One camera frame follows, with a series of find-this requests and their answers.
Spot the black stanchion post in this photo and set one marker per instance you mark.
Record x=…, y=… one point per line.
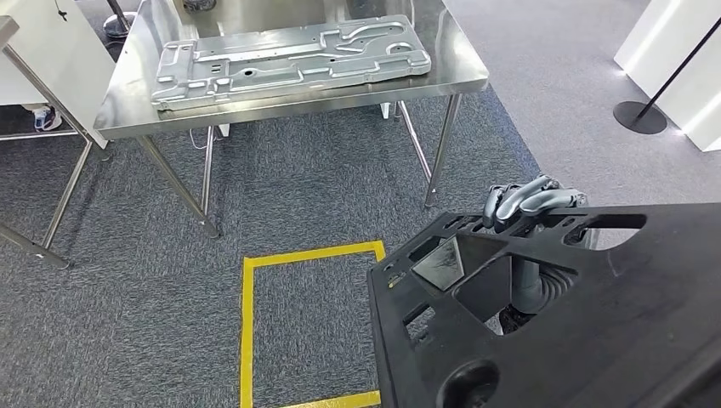
x=639, y=118

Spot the stamped silver metal panel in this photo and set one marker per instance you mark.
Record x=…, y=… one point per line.
x=270, y=73

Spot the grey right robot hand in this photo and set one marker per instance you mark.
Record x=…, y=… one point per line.
x=518, y=200

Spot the stainless steel table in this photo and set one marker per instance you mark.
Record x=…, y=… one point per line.
x=34, y=248

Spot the chrome stanchion post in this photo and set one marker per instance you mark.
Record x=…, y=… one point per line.
x=119, y=27

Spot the person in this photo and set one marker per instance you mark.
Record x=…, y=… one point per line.
x=48, y=119

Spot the white board panel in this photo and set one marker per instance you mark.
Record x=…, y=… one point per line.
x=56, y=67

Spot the yellow floor tape square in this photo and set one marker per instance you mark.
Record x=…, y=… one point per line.
x=248, y=338

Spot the white display block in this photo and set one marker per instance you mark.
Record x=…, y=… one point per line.
x=664, y=39

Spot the black plastic plate frame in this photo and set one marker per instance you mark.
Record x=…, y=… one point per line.
x=619, y=338

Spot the stainless steel workbench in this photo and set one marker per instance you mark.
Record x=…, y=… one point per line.
x=450, y=62

